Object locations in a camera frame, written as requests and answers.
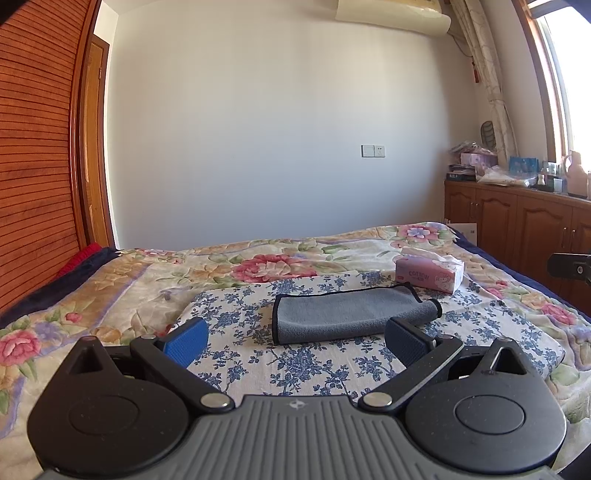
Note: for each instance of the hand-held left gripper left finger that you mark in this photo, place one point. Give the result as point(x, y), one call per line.
point(187, 341)

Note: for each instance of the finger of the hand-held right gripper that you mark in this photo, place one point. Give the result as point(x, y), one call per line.
point(570, 266)

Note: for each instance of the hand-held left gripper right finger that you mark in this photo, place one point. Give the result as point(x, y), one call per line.
point(404, 344)

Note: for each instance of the purple and grey towel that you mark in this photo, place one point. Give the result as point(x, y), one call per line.
point(346, 314)

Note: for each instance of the dark blue bed sheet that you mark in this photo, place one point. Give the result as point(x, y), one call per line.
point(508, 272)

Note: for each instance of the wooden cabinet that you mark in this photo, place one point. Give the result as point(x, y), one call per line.
point(517, 221)

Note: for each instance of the pink tissue pack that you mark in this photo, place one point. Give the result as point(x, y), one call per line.
point(427, 274)

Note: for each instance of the floral bedspread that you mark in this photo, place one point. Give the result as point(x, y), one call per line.
point(115, 286)

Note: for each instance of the blue floral white cloth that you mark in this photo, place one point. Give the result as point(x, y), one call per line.
point(277, 360)

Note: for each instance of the white box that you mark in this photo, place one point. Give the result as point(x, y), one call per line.
point(464, 230)

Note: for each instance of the blue box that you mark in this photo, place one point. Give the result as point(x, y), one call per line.
point(523, 165)

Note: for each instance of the clear plastic bag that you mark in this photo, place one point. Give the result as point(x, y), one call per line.
point(501, 177)

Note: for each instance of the dark blue blanket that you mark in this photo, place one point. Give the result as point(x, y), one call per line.
point(69, 277)

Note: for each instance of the red cloth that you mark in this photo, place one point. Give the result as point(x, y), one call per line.
point(81, 256)

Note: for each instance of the pink box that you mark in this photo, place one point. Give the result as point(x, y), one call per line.
point(478, 160)

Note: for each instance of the stack of books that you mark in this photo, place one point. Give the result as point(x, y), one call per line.
point(461, 173)

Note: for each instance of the grey hand fan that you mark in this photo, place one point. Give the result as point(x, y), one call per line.
point(487, 134)

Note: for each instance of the red tassel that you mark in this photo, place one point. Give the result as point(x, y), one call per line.
point(475, 74)

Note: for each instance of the patterned cream curtain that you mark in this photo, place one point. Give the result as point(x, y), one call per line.
point(485, 69)

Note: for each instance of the slatted wooden wardrobe door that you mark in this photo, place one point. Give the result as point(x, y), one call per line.
point(32, 152)

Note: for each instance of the white air conditioner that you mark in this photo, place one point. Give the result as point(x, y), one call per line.
point(392, 16)

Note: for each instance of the white wall switch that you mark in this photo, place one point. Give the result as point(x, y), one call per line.
point(373, 151)

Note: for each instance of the wooden window frame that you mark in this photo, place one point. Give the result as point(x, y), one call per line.
point(540, 69)

